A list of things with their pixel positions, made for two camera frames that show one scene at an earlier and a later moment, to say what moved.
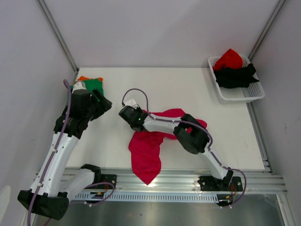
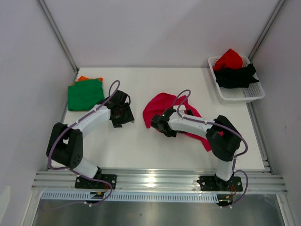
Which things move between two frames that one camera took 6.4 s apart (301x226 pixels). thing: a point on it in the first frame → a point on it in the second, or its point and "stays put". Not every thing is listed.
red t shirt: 229,59 stays put
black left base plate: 106,178 stays put
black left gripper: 103,105 → 128,117
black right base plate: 209,183 stays put
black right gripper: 124,113 → 163,128
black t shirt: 236,77 stays put
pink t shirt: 146,147 → 159,103
